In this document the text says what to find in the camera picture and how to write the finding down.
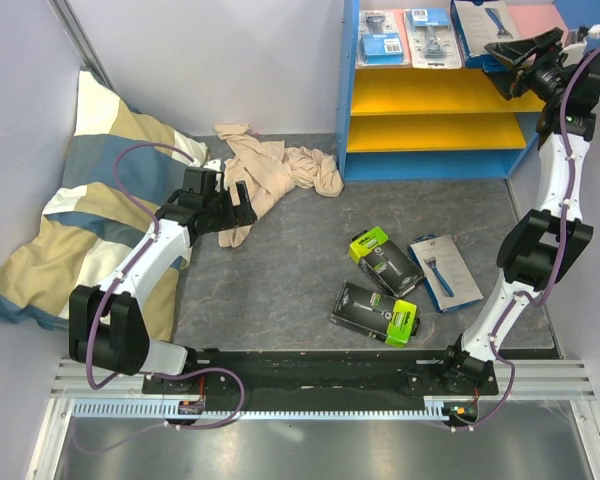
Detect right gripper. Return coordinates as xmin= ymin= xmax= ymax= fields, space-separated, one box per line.
xmin=482 ymin=27 xmax=569 ymax=105

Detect white box blue razor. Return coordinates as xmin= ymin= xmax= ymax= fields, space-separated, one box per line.
xmin=450 ymin=1 xmax=519 ymax=73

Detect clear blister razor pack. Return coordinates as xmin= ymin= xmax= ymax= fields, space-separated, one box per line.
xmin=404 ymin=8 xmax=463 ymax=70

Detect blue blister razor pack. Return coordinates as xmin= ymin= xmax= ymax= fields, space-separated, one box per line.
xmin=357 ymin=10 xmax=411 ymax=69

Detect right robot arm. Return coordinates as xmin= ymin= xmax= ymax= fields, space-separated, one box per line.
xmin=437 ymin=25 xmax=600 ymax=394

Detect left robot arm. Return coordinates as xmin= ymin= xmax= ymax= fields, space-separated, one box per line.
xmin=69 ymin=167 xmax=257 ymax=393

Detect blue shelf unit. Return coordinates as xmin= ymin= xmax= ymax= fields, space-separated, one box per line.
xmin=336 ymin=0 xmax=600 ymax=183

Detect beige cloth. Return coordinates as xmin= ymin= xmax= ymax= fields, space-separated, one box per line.
xmin=214 ymin=124 xmax=344 ymax=218

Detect patchwork pillow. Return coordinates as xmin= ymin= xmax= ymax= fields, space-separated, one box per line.
xmin=0 ymin=70 xmax=211 ymax=331

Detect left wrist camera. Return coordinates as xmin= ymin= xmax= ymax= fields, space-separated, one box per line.
xmin=201 ymin=158 xmax=223 ymax=176

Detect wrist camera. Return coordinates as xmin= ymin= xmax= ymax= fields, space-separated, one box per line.
xmin=564 ymin=24 xmax=600 ymax=56
xmin=201 ymin=158 xmax=223 ymax=176

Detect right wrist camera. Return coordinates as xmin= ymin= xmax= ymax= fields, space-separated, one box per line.
xmin=564 ymin=24 xmax=600 ymax=56

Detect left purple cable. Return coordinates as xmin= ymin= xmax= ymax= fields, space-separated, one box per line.
xmin=87 ymin=142 xmax=204 ymax=391

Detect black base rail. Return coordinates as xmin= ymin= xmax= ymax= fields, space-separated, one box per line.
xmin=143 ymin=349 xmax=499 ymax=411

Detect slotted cable duct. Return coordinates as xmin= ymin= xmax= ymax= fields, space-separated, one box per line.
xmin=72 ymin=398 xmax=450 ymax=421

